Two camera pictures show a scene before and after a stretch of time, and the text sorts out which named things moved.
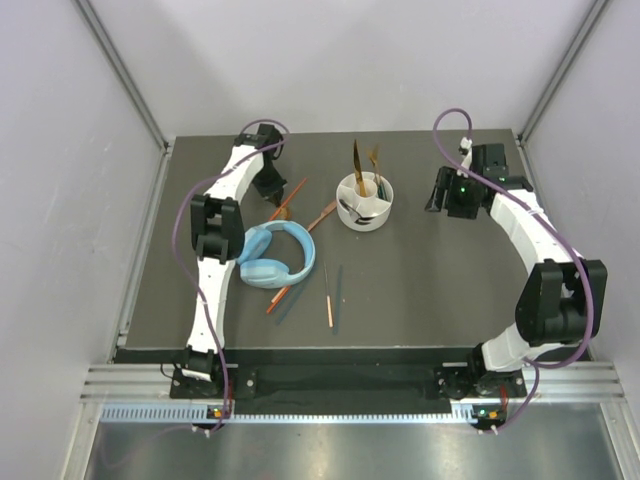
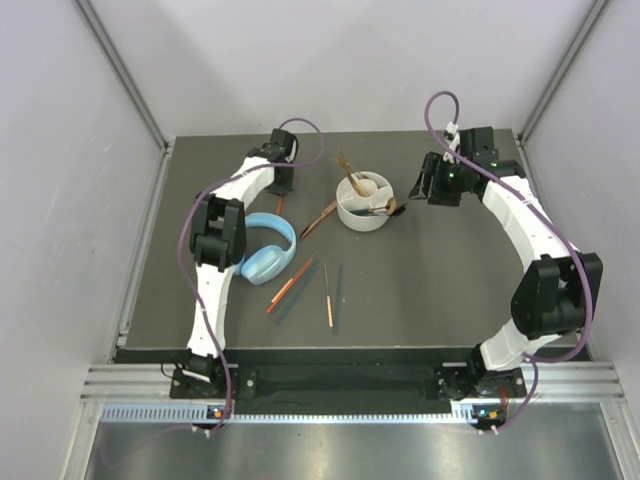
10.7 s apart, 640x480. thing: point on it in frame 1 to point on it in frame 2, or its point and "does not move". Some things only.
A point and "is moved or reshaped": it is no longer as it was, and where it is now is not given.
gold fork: (360, 181) is moved or reshaped
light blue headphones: (264, 273) is moved or reshaped
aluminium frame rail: (121, 69) does not move
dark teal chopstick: (337, 303) does not move
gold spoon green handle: (284, 213) to (391, 208)
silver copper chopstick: (329, 301) does not move
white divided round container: (363, 212) does not move
